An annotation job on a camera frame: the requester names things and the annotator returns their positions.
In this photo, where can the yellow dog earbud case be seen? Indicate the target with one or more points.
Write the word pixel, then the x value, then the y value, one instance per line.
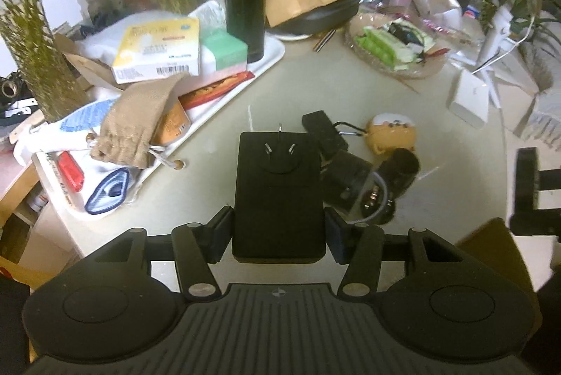
pixel 387 132

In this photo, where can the open cardboard box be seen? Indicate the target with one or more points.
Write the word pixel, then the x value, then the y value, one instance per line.
pixel 493 244

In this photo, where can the white power bank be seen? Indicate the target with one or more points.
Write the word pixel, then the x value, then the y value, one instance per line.
pixel 470 99

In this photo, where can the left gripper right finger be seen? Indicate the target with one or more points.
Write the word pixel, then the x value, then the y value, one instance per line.
pixel 359 248

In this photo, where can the glass vase with stems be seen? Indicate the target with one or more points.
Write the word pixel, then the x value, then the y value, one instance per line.
pixel 43 67

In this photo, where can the black suction cup mount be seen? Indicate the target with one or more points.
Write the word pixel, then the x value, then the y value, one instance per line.
pixel 357 191

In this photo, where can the white serving tray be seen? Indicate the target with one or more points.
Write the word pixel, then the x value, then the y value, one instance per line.
pixel 63 147

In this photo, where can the tan drawstring pouch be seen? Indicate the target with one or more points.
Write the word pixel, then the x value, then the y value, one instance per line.
pixel 147 114

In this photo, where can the white phone gimbal tripod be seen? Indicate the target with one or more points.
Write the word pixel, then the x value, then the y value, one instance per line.
pixel 500 29

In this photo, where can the yellow white box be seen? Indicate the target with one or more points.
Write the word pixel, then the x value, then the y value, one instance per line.
pixel 157 50

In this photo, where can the black power adapter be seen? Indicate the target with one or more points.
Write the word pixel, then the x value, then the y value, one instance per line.
pixel 278 204

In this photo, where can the glass snack dish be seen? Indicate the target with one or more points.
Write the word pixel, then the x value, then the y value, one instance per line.
pixel 396 46

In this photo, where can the small black rectangular box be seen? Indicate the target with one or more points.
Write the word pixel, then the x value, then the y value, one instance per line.
pixel 328 139

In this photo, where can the green tissue pack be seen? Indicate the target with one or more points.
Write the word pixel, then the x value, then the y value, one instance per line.
pixel 221 51

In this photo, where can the black zip case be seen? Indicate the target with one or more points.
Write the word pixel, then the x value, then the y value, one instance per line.
pixel 319 19

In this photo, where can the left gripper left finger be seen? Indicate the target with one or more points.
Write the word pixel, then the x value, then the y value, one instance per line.
pixel 196 247

